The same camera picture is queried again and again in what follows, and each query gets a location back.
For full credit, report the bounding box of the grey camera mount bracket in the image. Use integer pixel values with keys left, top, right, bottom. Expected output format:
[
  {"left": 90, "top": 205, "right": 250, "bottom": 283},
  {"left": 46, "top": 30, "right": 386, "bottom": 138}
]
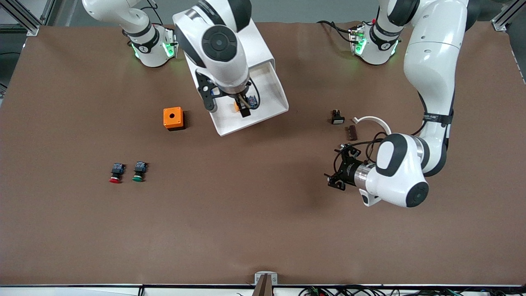
[{"left": 254, "top": 271, "right": 278, "bottom": 296}]

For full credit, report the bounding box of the orange box with hole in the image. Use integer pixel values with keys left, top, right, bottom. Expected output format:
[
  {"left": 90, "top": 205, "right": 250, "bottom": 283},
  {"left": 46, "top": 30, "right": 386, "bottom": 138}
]
[{"left": 163, "top": 106, "right": 185, "bottom": 131}]

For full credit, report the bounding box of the black cable bundle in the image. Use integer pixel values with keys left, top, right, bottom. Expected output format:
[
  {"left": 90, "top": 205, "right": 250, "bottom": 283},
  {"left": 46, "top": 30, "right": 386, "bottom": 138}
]
[{"left": 300, "top": 285, "right": 526, "bottom": 296}]

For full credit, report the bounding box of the white curved bracket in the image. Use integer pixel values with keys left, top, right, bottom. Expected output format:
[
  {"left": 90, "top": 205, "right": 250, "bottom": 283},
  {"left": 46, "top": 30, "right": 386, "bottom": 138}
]
[{"left": 353, "top": 116, "right": 392, "bottom": 136}]

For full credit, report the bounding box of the aluminium frame profile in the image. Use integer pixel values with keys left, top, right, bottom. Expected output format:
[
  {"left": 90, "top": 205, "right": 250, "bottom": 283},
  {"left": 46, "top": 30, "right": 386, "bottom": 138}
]
[
  {"left": 0, "top": 0, "right": 56, "bottom": 36},
  {"left": 491, "top": 0, "right": 526, "bottom": 32}
]

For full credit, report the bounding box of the green push button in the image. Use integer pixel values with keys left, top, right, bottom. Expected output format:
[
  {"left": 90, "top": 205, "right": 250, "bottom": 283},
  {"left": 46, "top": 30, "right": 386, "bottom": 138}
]
[{"left": 132, "top": 161, "right": 148, "bottom": 183}]

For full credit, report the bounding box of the metal base connector bracket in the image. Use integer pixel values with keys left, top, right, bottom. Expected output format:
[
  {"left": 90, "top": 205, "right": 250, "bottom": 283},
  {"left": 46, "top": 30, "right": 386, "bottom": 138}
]
[
  {"left": 164, "top": 25, "right": 180, "bottom": 58},
  {"left": 349, "top": 25, "right": 366, "bottom": 56}
]

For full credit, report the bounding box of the red push button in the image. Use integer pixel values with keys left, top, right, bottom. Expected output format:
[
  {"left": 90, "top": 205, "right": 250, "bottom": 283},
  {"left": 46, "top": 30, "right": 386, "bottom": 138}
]
[{"left": 109, "top": 162, "right": 126, "bottom": 184}]

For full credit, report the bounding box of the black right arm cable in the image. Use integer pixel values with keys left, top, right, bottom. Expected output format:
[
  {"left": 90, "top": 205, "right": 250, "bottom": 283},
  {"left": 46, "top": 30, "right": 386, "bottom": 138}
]
[{"left": 246, "top": 77, "right": 261, "bottom": 103}]

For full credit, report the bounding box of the yellow push button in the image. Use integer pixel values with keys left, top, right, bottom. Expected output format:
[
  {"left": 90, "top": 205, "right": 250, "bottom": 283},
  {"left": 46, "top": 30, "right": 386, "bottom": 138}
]
[{"left": 233, "top": 95, "right": 260, "bottom": 113}]

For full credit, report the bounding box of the black base cable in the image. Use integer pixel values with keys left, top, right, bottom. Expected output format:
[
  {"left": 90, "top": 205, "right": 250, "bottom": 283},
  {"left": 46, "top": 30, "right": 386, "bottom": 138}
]
[{"left": 316, "top": 20, "right": 356, "bottom": 44}]

